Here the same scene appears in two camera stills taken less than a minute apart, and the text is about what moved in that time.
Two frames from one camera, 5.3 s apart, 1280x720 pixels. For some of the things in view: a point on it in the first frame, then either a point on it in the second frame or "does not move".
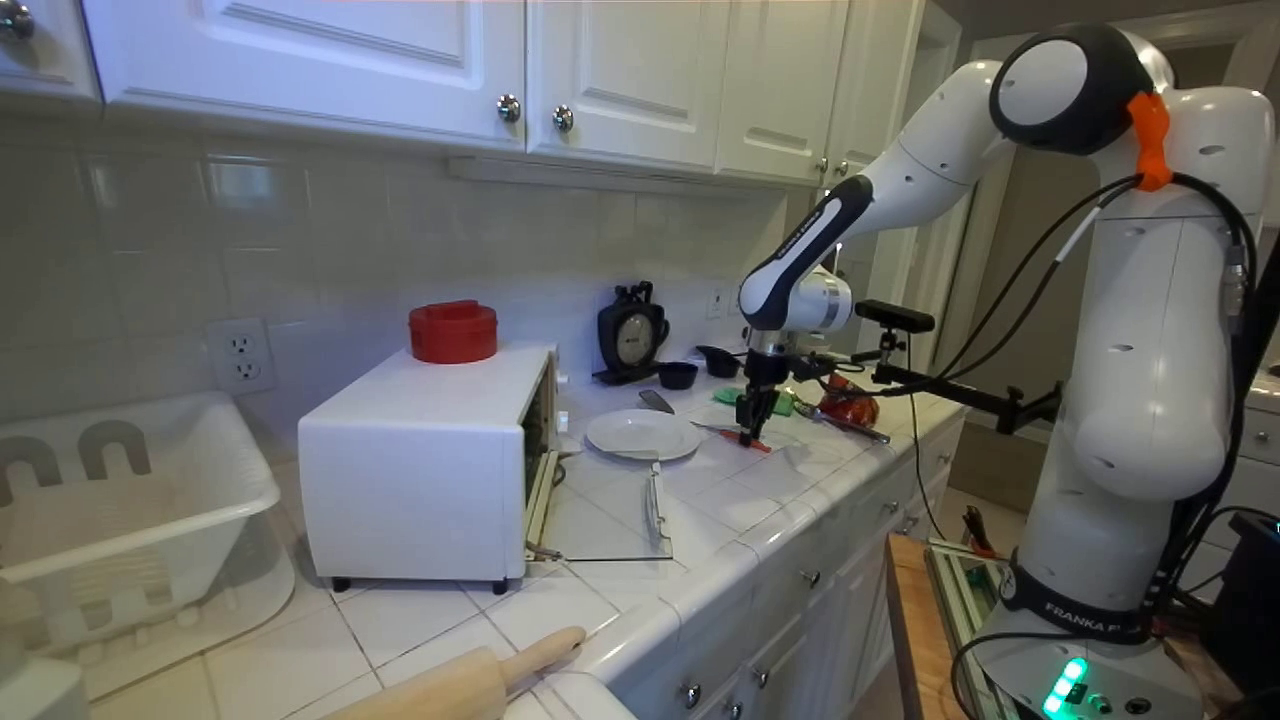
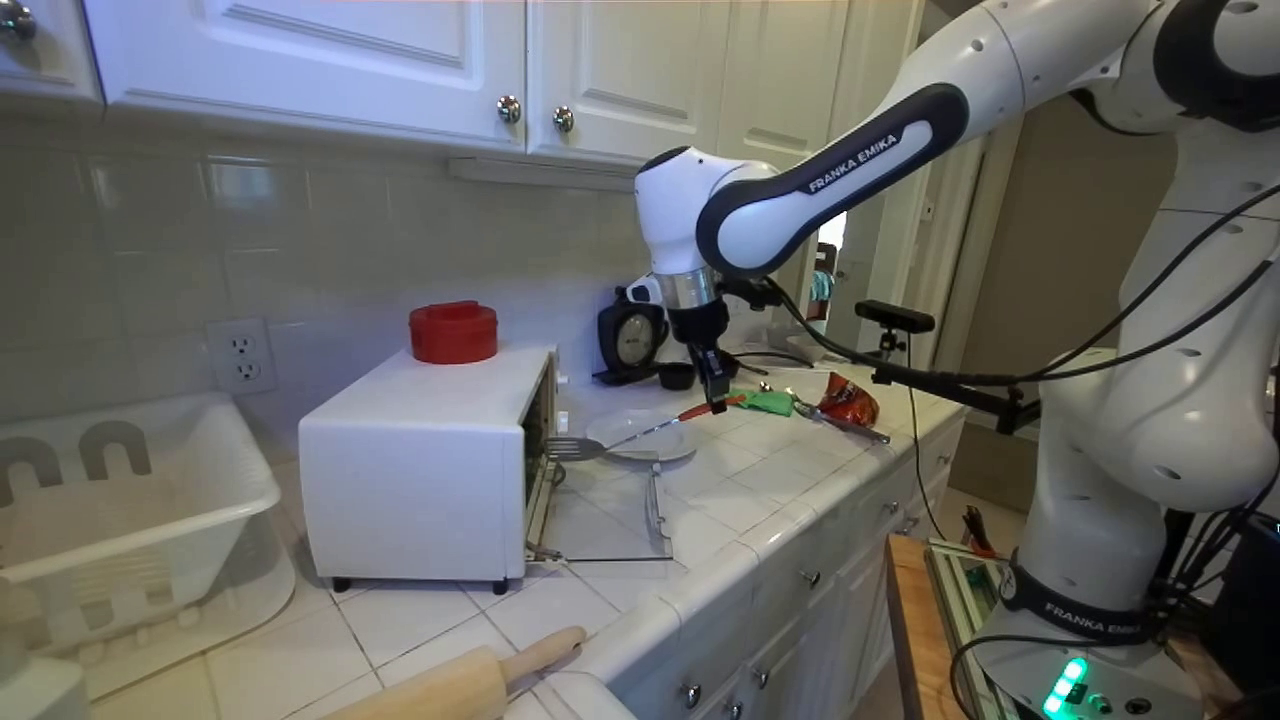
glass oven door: [596, 510] does not move
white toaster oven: [422, 475] does not move
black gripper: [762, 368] to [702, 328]
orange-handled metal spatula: [655, 402] to [589, 449]
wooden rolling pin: [464, 684] does not move
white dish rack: [123, 519] does not move
